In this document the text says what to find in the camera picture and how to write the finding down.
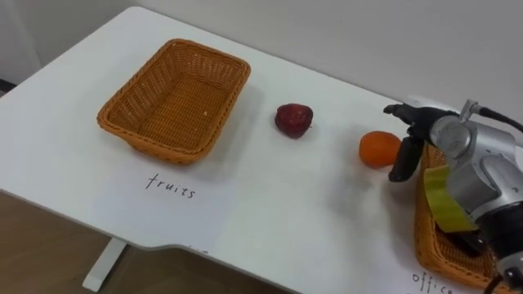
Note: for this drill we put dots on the empty orange wicker basket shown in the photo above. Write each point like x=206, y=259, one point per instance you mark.
x=180, y=102

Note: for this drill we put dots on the yellow-green flat pad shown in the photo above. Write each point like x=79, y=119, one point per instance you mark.
x=443, y=200

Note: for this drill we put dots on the red fruit soft toy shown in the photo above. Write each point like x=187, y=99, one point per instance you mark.
x=293, y=120

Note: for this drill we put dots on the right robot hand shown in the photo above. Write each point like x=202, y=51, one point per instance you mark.
x=418, y=118

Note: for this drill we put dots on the orange wicker basket with items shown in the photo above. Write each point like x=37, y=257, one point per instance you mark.
x=427, y=245

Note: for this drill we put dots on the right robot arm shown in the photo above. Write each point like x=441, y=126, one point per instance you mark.
x=486, y=171

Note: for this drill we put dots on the orange fruit soft toy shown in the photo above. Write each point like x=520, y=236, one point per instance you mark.
x=378, y=149

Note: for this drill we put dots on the white desk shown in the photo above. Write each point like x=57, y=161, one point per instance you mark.
x=286, y=212

